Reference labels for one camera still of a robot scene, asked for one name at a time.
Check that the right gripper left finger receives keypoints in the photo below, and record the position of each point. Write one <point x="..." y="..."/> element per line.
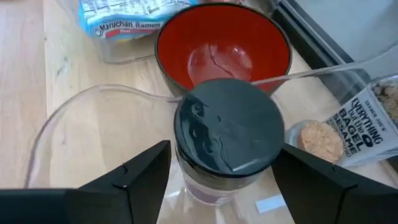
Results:
<point x="77" y="208"/>

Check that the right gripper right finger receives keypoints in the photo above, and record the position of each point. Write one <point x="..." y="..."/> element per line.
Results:
<point x="335" y="202"/>

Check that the white cap bagel seasoning jar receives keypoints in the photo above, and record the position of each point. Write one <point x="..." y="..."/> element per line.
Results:
<point x="363" y="130"/>

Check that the purple label spice jar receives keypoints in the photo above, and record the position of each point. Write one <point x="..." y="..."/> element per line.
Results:
<point x="227" y="124"/>

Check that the blue ramen pack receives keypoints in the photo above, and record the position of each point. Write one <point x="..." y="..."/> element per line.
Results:
<point x="130" y="18"/>

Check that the red and black bowl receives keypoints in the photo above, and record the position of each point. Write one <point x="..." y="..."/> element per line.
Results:
<point x="217" y="37"/>

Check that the black aluminium table frame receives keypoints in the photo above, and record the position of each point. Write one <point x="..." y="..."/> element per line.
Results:
<point x="311" y="40"/>

